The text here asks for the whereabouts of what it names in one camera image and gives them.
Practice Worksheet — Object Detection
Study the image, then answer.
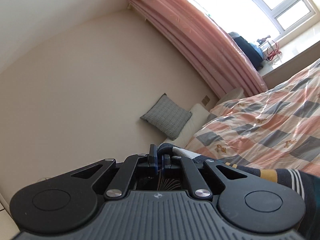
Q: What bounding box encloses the white framed window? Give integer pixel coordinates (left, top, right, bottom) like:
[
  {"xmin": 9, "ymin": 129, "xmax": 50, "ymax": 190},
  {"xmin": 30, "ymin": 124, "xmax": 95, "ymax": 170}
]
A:
[{"xmin": 188, "ymin": 0, "xmax": 316, "ymax": 42}]

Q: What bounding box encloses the pink curtain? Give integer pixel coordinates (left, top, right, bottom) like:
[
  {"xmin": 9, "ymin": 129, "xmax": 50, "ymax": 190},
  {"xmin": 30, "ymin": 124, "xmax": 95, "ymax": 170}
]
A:
[{"xmin": 128, "ymin": 0, "xmax": 267, "ymax": 98}]

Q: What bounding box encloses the red cable on sill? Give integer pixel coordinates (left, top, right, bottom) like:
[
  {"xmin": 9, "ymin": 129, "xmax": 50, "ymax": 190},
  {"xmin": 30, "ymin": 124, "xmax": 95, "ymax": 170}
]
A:
[{"xmin": 265, "ymin": 41, "xmax": 283, "ymax": 62}]

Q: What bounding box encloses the pink grey checkered quilt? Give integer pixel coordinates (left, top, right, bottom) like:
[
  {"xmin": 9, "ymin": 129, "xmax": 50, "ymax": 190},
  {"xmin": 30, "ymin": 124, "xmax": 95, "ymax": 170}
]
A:
[{"xmin": 186, "ymin": 62, "xmax": 319, "ymax": 176}]

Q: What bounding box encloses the grey plaid cushion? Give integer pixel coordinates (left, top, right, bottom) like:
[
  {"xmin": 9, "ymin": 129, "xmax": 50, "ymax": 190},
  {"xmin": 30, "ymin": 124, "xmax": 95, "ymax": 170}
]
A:
[{"xmin": 140, "ymin": 93, "xmax": 193, "ymax": 140}]

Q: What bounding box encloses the navy striped shirt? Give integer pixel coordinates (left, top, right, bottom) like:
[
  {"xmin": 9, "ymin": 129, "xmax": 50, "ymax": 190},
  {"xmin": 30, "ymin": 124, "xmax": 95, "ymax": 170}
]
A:
[{"xmin": 157, "ymin": 144, "xmax": 319, "ymax": 239}]

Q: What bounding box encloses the dark blue bag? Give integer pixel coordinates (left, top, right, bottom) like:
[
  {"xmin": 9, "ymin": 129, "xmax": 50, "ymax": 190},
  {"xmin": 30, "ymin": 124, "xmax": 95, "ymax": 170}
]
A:
[{"xmin": 228, "ymin": 32, "xmax": 264, "ymax": 70}]

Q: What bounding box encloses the white pillow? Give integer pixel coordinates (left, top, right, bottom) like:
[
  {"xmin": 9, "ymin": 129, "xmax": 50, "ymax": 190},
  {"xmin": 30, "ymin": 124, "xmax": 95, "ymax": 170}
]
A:
[{"xmin": 163, "ymin": 103, "xmax": 209, "ymax": 148}]

